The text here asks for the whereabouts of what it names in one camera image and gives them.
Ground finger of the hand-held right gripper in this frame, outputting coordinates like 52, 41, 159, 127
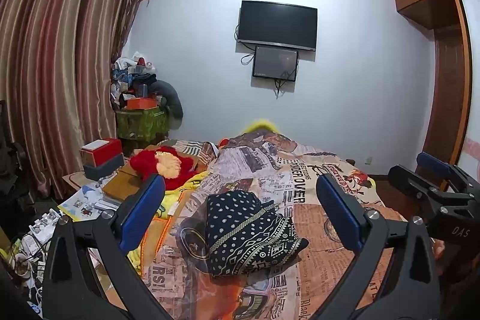
416, 152, 480, 193
387, 164, 456, 221

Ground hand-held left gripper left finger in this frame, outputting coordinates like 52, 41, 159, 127
41, 173, 167, 320

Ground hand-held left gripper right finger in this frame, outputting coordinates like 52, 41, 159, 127
316, 173, 441, 320

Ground navy patterned sweater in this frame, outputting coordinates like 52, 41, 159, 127
205, 190, 310, 279

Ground pile of clothes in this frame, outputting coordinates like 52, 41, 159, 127
110, 51, 158, 110

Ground person's right hand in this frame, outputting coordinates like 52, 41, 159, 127
433, 239, 448, 261

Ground printed blanket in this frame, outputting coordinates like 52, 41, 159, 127
142, 130, 409, 320

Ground brown cardboard box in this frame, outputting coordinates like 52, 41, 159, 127
102, 166, 145, 198

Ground red plush toy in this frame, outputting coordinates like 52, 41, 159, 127
129, 146, 199, 191

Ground grey box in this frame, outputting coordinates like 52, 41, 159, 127
82, 154, 125, 180

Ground magazines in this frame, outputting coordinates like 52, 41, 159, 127
58, 183, 121, 223

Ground red and white box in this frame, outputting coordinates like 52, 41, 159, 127
80, 138, 124, 168

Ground wooden nightstand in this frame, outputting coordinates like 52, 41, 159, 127
62, 170, 113, 193

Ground green patterned box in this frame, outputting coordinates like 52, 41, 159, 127
115, 108, 170, 144

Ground white power strip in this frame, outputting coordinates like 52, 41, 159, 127
30, 211, 62, 235

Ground orange box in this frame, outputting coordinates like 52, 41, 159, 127
127, 98, 159, 110

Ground small cup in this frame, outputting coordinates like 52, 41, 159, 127
13, 254, 32, 279

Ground small black monitor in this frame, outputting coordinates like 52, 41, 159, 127
252, 46, 299, 82

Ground striped brown curtain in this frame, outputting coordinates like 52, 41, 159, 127
0, 0, 154, 200

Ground large black television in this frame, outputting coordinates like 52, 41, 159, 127
237, 0, 318, 52

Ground black cable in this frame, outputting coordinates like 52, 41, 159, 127
274, 71, 292, 99
235, 25, 256, 66

